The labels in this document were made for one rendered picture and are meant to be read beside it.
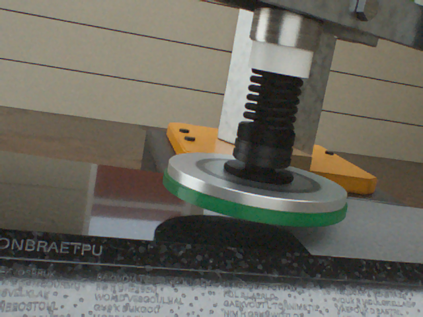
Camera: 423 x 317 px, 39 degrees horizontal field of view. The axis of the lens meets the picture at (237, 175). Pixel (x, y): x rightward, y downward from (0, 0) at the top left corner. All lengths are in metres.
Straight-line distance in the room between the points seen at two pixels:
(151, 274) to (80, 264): 0.07
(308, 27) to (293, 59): 0.04
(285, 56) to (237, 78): 0.92
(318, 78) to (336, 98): 6.05
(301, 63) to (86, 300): 0.33
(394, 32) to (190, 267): 0.36
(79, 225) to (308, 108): 1.05
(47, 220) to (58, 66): 6.18
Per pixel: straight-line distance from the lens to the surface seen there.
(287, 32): 0.65
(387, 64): 7.92
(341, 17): 0.66
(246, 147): 0.67
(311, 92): 1.56
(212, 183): 0.61
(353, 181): 1.45
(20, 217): 0.61
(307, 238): 0.69
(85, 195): 0.71
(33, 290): 0.56
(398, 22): 0.74
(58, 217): 0.62
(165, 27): 6.87
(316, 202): 0.62
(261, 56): 0.66
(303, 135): 1.58
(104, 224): 0.62
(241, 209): 0.60
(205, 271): 0.59
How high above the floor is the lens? 1.02
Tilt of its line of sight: 12 degrees down
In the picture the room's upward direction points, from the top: 11 degrees clockwise
